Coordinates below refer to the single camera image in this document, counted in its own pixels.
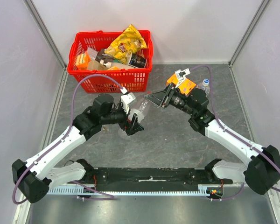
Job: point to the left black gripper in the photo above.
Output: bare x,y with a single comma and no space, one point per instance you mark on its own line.
136,127

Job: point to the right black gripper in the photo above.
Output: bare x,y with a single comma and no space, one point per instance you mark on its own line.
166,99

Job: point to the clear bottle red label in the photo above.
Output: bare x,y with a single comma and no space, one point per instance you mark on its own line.
140,108

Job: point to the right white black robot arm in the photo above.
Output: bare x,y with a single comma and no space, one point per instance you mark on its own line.
259,167

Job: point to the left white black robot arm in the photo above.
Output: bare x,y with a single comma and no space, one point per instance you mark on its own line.
38,174

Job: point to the clear bottle blue label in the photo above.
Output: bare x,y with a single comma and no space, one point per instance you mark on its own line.
105,128

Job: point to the small bottle white cap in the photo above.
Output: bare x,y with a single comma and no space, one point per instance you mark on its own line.
205,86

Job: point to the beige pump bottle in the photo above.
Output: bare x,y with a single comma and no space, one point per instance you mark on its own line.
95,65

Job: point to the red plastic shopping basket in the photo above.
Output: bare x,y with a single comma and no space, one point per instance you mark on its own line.
134,80

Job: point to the orange cardboard box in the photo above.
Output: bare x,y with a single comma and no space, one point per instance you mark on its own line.
185,86

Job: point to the black instant noodle cup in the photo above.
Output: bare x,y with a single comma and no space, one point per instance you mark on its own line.
136,61

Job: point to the yellow chips bag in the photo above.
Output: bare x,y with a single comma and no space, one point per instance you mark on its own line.
127,43

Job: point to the brown snack packet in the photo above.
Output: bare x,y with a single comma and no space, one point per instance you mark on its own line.
101,55

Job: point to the clear plastic packet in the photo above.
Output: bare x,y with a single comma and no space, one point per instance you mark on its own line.
92,53

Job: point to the orange yellow sponge pack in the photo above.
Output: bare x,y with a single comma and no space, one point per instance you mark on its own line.
82,61

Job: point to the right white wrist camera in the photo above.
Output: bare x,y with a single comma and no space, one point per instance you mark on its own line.
181,76

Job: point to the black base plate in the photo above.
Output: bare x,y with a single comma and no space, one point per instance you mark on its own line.
150,179

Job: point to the white slotted cable duct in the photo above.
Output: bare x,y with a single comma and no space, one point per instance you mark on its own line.
77,190

